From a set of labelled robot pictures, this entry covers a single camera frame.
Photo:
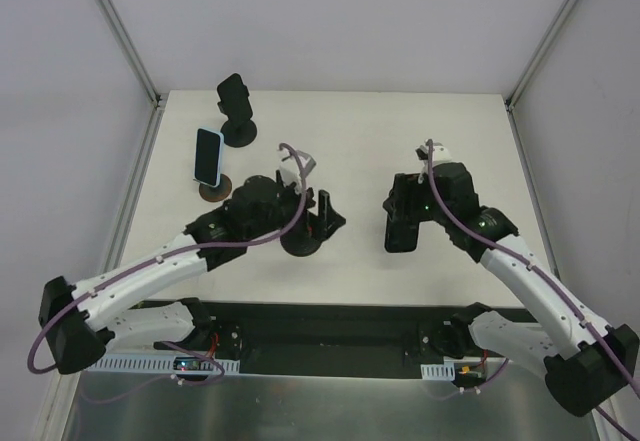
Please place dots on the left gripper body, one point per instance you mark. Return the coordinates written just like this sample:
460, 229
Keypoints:
310, 214

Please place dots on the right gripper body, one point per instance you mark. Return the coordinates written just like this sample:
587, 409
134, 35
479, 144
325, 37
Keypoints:
404, 200

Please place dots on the black phone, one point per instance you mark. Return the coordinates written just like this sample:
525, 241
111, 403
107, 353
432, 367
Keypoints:
234, 99
400, 236

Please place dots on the black round base stand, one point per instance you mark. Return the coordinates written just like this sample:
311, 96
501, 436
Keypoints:
299, 242

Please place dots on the blue case phone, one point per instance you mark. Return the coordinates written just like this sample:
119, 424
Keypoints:
207, 162

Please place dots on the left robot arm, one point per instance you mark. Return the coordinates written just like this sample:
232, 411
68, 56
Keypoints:
82, 322

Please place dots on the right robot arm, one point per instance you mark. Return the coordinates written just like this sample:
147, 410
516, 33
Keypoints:
582, 358

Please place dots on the brown base phone stand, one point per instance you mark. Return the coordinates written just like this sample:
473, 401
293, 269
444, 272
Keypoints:
217, 193

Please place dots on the rear black phone stand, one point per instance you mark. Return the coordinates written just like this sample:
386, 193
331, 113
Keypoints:
239, 130

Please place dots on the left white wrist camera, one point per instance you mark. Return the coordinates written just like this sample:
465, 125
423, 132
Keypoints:
289, 173

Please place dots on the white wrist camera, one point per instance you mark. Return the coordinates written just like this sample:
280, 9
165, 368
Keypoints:
431, 156
289, 173

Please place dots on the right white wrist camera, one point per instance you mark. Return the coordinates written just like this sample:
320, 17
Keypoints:
431, 156

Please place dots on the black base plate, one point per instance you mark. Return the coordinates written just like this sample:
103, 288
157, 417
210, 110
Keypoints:
355, 341

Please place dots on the right white cable duct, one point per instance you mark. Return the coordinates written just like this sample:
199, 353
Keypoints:
444, 371

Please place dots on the white cable duct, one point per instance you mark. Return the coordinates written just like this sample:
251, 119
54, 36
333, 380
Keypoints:
444, 371
133, 363

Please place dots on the left white cable duct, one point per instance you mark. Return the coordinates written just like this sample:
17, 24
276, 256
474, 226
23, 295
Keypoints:
133, 363

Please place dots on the right aluminium frame post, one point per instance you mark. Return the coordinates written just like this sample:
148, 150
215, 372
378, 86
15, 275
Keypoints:
541, 51

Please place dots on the aluminium frame post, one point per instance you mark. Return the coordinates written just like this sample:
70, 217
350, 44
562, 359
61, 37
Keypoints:
541, 51
123, 39

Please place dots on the left aluminium frame post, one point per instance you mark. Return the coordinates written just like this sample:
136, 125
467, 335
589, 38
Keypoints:
123, 39

